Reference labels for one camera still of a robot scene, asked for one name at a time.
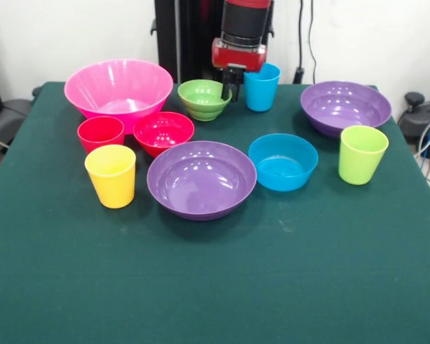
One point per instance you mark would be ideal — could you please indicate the yellow cup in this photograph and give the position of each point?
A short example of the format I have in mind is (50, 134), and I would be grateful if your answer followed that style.
(111, 179)

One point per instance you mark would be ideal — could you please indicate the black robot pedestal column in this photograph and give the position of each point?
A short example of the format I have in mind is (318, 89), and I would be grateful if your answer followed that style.
(172, 39)

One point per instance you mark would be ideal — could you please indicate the red cup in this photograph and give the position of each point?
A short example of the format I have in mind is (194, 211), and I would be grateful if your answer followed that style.
(100, 134)

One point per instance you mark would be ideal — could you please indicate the blue bowl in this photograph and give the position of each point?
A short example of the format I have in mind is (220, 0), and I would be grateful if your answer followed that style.
(283, 168)

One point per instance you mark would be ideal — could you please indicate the red bowl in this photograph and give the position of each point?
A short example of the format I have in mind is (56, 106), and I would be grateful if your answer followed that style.
(163, 134)

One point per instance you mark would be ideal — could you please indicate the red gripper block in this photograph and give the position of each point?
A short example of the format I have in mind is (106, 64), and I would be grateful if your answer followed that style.
(236, 55)

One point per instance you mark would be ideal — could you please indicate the black office chair base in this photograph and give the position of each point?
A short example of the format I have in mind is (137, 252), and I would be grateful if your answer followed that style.
(7, 118)
(421, 118)

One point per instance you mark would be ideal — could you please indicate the purple bowl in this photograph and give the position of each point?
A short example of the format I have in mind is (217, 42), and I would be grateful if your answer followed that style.
(345, 107)
(200, 182)

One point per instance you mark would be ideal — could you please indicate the green ribbed bowl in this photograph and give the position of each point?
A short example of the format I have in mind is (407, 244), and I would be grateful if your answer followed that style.
(202, 102)

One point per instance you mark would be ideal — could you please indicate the dark green table cloth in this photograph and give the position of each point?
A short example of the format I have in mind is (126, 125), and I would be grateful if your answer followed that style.
(215, 279)

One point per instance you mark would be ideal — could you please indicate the large pink bowl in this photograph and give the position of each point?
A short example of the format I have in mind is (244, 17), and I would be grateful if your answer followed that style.
(118, 86)

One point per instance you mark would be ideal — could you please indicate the blue cup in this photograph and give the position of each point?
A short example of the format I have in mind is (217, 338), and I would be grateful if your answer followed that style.
(261, 93)

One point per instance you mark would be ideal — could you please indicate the green cup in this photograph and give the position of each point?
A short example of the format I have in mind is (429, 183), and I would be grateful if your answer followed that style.
(360, 161)

